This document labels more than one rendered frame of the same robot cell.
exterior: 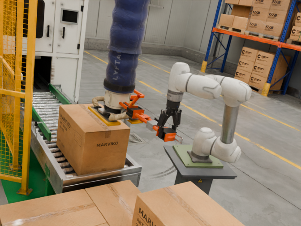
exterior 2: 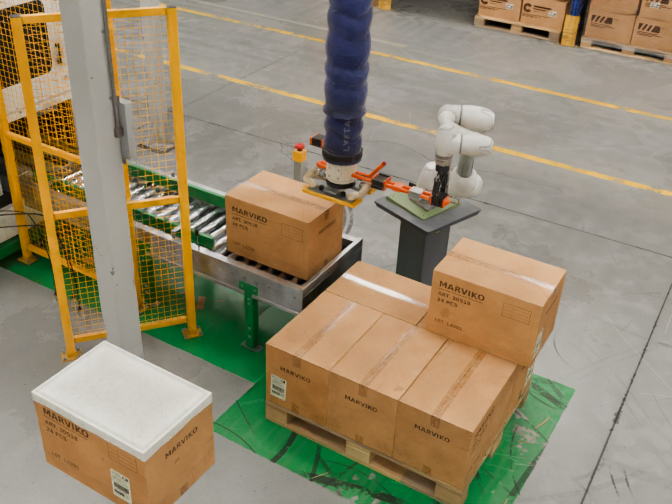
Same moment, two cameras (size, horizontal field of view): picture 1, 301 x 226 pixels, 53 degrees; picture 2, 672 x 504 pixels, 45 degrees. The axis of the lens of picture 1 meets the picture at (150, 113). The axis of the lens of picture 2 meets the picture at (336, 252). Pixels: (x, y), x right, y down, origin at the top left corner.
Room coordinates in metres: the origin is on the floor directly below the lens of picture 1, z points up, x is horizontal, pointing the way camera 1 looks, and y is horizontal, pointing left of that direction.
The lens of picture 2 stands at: (-1.70, 1.89, 3.29)
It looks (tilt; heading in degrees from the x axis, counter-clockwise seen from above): 32 degrees down; 337
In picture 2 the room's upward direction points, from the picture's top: 3 degrees clockwise
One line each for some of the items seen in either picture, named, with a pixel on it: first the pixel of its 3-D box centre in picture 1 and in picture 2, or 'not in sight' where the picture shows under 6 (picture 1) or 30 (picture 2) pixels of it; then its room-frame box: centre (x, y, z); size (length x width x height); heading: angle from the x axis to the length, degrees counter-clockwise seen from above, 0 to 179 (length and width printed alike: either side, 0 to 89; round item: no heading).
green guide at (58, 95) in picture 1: (71, 105); (168, 178); (3.50, 0.98, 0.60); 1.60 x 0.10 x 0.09; 37
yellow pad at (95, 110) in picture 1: (103, 113); (332, 193); (2.04, 0.33, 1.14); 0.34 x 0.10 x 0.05; 38
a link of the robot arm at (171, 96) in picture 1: (174, 95); (443, 158); (1.63, -0.12, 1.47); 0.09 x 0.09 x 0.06
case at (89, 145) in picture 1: (91, 136); (284, 223); (2.42, 0.48, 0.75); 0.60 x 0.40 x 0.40; 37
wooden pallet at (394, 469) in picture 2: not in sight; (400, 399); (1.41, 0.11, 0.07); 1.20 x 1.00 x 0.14; 37
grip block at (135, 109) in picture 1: (135, 111); (380, 181); (1.90, 0.10, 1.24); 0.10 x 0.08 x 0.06; 128
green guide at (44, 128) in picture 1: (26, 106); (114, 209); (3.18, 1.40, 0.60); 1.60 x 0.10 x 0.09; 37
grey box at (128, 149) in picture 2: not in sight; (116, 126); (2.17, 1.45, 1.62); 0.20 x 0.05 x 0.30; 37
